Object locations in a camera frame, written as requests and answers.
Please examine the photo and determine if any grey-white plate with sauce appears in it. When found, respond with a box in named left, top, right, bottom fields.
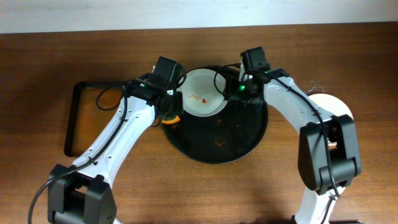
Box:
left=177, top=68, right=228, bottom=117

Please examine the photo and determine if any white plate with sauce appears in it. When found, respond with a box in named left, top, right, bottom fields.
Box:
left=309, top=93, right=354, bottom=119

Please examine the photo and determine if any orange green scrub sponge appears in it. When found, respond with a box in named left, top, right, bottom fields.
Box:
left=162, top=116, right=180, bottom=124

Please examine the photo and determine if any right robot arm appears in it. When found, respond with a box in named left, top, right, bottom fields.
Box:
left=223, top=47, right=362, bottom=223

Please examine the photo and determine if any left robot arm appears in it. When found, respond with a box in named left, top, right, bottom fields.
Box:
left=45, top=57, right=187, bottom=223

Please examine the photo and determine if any round black serving tray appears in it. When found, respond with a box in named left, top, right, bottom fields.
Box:
left=163, top=66, right=268, bottom=164

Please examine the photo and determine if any black rectangular water tray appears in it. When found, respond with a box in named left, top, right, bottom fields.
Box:
left=64, top=81, right=122, bottom=157

